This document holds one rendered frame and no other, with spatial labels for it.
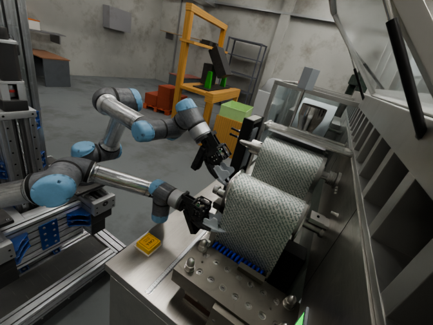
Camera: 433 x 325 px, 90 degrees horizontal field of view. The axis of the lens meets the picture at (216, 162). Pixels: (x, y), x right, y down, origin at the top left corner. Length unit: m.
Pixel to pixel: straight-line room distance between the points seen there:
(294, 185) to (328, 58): 7.10
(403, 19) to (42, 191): 0.99
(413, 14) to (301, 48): 7.59
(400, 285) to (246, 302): 0.52
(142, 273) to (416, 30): 0.96
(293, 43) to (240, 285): 7.73
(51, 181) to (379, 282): 0.88
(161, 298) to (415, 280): 0.73
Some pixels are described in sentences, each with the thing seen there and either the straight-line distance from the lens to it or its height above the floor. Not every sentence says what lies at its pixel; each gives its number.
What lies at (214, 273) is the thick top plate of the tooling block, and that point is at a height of 1.03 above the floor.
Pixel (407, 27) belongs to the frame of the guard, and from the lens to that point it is 0.48.
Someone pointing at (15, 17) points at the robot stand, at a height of 1.61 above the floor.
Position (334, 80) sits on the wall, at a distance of 7.84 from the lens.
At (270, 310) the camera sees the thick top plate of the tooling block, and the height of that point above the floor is 1.03.
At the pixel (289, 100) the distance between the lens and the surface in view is 1.67.
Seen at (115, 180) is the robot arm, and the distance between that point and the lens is 1.04.
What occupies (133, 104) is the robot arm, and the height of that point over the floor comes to 1.35.
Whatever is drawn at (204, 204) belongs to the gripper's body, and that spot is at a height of 1.15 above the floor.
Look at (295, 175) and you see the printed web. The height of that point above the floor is 1.32.
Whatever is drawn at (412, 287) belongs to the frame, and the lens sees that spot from 0.32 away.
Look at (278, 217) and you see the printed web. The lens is 0.73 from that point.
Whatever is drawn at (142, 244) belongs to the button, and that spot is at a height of 0.92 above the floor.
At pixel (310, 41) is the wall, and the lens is 8.03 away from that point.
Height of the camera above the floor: 1.67
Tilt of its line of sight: 26 degrees down
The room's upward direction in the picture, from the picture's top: 15 degrees clockwise
